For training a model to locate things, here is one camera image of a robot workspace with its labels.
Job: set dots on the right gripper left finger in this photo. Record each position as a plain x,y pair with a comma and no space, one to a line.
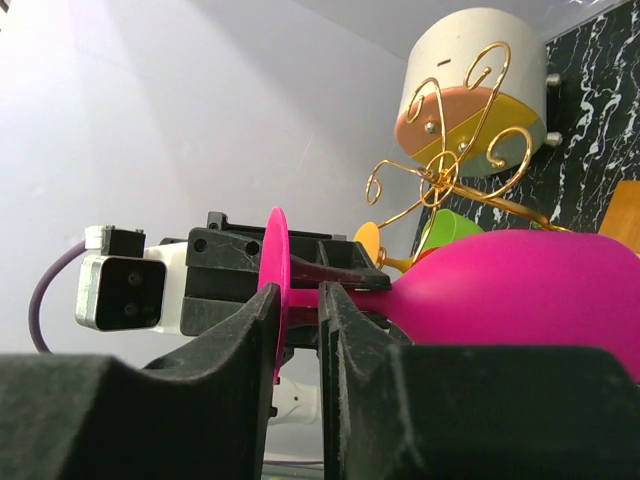
198,412

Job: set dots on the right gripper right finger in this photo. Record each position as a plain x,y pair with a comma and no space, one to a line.
399,411

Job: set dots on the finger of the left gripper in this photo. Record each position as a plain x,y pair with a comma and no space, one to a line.
314,261

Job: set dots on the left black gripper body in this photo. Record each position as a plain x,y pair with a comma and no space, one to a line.
222,263

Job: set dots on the orange wine glass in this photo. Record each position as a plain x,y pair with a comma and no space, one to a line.
369,236

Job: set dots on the magenta wine glass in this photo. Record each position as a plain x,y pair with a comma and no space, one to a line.
520,287

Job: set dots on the green wine glass rear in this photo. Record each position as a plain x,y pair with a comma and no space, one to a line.
446,228

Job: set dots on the orange wooden rack base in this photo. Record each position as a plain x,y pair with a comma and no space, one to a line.
621,219

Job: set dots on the round cream drawer cabinet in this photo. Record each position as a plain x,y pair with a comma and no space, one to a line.
476,84

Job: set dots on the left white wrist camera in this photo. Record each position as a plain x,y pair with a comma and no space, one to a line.
125,285

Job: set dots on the gold wire glass rack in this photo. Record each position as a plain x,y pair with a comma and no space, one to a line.
441,177

